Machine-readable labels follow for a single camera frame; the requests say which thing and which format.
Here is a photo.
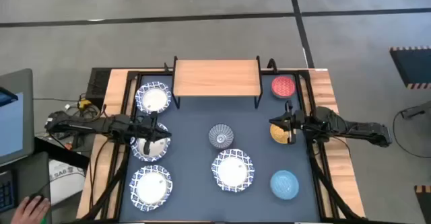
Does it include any black floor cable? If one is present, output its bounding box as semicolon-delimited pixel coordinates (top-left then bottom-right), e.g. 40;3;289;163
392;105;431;159

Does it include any grey metal stand foot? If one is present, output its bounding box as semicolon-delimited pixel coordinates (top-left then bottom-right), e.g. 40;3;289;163
399;100;431;120

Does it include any black vented box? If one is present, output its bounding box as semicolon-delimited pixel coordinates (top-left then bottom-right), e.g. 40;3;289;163
86;67;112;110

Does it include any blue white patterned plate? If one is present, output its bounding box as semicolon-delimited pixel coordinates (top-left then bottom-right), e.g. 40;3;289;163
134;81;172;114
130;122;172;163
211;148;256;193
129;164;174;213

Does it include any red patterned bowl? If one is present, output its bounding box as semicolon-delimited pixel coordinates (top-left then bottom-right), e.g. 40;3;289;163
271;75;297;100

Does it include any grey framed computer monitor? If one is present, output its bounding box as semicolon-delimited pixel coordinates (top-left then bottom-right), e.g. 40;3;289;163
0;68;35;167

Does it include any blue patterned bowl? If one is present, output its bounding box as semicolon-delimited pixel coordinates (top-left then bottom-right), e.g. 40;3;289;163
269;170;300;200

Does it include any dark panel with striped edge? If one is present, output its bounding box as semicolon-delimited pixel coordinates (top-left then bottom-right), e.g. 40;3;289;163
389;45;431;90
413;184;431;224

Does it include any grey ribbed bowl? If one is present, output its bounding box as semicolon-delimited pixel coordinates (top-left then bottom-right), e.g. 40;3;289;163
207;123;235;149

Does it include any black keyboard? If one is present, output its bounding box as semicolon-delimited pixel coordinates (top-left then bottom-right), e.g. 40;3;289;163
0;170;18;214

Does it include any person's hand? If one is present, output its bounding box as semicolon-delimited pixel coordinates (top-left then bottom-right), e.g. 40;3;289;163
9;196;51;224

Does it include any yellow patterned bowl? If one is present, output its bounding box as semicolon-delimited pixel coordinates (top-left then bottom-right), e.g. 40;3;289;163
269;122;291;145

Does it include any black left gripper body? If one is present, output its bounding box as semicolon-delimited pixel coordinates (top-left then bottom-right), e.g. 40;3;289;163
129;111;159;145

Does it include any black desk support bar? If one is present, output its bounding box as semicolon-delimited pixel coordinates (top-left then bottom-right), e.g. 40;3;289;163
33;137;91;170

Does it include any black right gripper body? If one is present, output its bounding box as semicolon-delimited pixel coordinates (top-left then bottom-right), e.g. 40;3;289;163
284;101;306;133

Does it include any navy table mat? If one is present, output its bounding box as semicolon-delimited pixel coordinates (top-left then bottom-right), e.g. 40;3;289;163
119;74;321;222

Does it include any black cable bundle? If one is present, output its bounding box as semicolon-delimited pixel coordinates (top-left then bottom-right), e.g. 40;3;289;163
33;98;105;124

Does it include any white printed bag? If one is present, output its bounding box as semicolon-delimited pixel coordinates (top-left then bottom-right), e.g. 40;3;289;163
48;159;86;205

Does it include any wooden shelf with black frame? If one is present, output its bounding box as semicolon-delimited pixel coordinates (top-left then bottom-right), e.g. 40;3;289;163
171;55;263;110

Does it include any dark grey desk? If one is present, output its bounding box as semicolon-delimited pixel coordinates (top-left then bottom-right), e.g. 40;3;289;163
0;151;52;224

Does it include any black metal rig frame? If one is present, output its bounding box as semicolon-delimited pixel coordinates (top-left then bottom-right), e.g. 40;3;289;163
80;67;364;224

